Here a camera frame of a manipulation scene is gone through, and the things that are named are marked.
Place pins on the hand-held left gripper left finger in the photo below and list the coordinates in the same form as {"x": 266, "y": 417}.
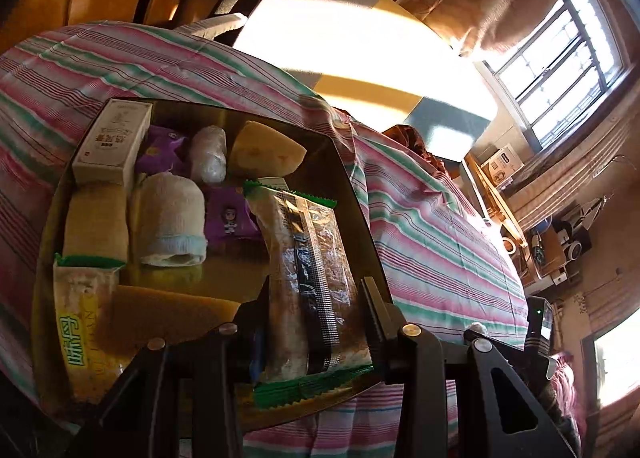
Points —
{"x": 250, "y": 333}

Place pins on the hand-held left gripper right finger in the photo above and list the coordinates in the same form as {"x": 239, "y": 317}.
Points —
{"x": 377, "y": 323}

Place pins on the gold tin box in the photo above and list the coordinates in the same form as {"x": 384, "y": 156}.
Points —
{"x": 210, "y": 278}

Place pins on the purple snack packet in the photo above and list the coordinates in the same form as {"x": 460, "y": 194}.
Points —
{"x": 160, "y": 152}
{"x": 230, "y": 220}

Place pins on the white towel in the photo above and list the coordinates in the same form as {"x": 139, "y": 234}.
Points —
{"x": 167, "y": 218}

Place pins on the yellow green snack packet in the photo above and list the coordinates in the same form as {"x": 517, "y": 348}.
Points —
{"x": 82, "y": 338}

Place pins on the white plastic bag bundle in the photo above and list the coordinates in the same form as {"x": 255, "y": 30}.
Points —
{"x": 207, "y": 157}

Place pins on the yellow sponge block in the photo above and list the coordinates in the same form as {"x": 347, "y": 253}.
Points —
{"x": 95, "y": 228}
{"x": 265, "y": 150}

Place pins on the white cardboard box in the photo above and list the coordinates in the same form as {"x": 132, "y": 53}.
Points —
{"x": 112, "y": 142}

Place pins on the pink patterned cloth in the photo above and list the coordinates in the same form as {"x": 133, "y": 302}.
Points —
{"x": 567, "y": 388}

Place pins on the striped bed sheet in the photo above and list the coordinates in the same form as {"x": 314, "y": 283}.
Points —
{"x": 425, "y": 248}

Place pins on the white cup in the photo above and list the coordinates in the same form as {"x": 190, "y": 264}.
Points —
{"x": 510, "y": 244}

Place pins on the silver radio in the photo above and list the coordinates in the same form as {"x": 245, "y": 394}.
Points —
{"x": 572, "y": 240}

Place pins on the wooden side table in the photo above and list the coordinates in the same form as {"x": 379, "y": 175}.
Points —
{"x": 487, "y": 193}

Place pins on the striped side curtain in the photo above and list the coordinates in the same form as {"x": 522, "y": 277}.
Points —
{"x": 575, "y": 172}

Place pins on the white labelled box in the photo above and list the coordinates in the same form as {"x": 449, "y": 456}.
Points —
{"x": 502, "y": 162}

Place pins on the brown cloth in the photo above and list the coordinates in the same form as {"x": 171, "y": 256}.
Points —
{"x": 415, "y": 142}

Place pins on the barred window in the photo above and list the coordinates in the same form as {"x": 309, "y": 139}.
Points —
{"x": 565, "y": 62}

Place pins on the white bed frame rail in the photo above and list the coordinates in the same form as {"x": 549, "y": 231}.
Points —
{"x": 220, "y": 22}

